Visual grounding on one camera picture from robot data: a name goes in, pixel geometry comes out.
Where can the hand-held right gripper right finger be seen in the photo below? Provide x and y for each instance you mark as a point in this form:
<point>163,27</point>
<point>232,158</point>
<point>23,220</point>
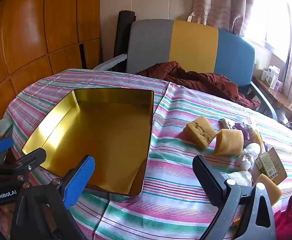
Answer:
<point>206,177</point>

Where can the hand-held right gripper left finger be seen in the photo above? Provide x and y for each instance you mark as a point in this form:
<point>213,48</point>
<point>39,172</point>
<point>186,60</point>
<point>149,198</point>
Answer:
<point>81,180</point>

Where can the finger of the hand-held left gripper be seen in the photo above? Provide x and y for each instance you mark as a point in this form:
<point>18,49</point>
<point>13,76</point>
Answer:
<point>33,158</point>
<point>0,146</point>

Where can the rounded yellow sponge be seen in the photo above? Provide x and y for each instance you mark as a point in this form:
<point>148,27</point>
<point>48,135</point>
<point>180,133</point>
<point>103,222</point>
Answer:
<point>229,142</point>

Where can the torn yellow sponge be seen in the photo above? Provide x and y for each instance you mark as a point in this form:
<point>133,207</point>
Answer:
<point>198,132</point>

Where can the gold tin box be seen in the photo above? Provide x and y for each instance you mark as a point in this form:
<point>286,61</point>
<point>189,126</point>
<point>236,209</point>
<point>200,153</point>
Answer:
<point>106,135</point>

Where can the green tea box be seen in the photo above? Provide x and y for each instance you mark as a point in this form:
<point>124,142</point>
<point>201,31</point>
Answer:
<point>270,166</point>

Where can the yellow rice cracker packet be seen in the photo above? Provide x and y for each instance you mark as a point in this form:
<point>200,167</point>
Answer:
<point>257,136</point>

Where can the striped tablecloth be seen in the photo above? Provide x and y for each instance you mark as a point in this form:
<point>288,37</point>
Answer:
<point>173,180</point>

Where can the wedge yellow sponge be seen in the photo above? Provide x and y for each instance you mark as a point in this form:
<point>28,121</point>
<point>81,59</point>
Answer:
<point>271,190</point>

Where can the red cloth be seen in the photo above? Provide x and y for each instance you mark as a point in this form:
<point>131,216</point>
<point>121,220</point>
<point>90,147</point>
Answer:
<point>291,217</point>

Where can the maroon quilted jacket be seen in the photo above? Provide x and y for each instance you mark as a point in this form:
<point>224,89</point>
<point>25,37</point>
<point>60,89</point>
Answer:
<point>198,82</point>

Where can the wooden desk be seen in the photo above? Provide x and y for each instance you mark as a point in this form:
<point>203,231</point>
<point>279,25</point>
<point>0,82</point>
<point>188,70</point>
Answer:
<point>273,94</point>

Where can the purple box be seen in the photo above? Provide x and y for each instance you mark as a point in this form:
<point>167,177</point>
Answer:
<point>279,86</point>

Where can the small white carton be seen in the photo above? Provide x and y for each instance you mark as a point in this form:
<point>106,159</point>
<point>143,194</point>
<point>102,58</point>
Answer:
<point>264,75</point>

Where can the wooden wardrobe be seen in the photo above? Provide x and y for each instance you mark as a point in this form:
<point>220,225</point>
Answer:
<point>35,30</point>

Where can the tall white carton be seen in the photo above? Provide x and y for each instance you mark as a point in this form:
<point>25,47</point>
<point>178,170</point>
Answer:
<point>273,76</point>

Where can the grey yellow blue sofa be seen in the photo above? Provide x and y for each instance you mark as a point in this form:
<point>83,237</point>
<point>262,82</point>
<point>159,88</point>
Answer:
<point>193,42</point>

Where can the black rolled mat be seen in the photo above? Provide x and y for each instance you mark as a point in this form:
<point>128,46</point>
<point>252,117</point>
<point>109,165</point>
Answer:
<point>123,35</point>

